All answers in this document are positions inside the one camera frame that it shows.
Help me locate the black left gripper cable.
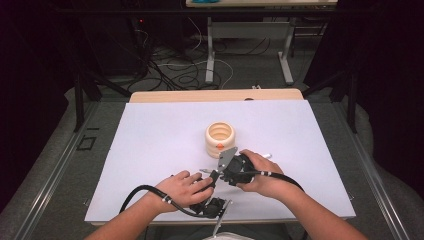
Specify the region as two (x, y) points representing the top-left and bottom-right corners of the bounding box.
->
(119, 184), (208, 219)

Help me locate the cream ringed pen holder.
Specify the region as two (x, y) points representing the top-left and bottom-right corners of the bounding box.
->
(204, 121), (237, 159)

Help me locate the metal floor rail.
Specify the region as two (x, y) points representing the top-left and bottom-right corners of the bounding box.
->
(333, 99), (412, 240)
(13, 99), (101, 240)

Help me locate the person's left hand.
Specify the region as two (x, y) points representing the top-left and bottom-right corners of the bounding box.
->
(153, 169), (215, 215)

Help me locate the black computer tower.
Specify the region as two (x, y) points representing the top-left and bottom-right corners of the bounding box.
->
(83, 16), (149, 77)

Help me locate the black metal stand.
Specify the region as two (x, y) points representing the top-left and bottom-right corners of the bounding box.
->
(301, 68), (360, 134)
(73, 71), (132, 133)

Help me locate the person's white shirt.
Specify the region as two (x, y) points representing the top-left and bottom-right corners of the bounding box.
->
(203, 231), (255, 240)

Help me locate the white desk with metal legs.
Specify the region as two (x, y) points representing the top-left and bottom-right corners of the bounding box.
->
(185, 0), (338, 86)

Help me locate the person's right hand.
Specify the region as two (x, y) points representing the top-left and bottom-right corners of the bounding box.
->
(236, 149), (295, 202)

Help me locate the black square floor socket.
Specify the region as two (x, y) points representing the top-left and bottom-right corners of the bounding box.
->
(76, 135), (98, 152)

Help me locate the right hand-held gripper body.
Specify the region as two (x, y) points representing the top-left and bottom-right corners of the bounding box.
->
(217, 146), (256, 188)

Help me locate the tangle of black floor cables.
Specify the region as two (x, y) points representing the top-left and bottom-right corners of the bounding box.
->
(131, 29), (271, 92)

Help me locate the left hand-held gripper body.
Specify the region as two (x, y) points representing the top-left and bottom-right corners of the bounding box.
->
(189, 197), (233, 238)

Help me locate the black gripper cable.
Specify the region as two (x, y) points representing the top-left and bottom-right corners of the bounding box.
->
(244, 169), (306, 194)
(119, 184), (208, 219)

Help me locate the white floor cable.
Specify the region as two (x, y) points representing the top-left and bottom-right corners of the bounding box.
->
(156, 16), (235, 90)

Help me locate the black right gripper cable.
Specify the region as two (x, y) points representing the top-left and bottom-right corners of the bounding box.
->
(244, 169), (306, 194)

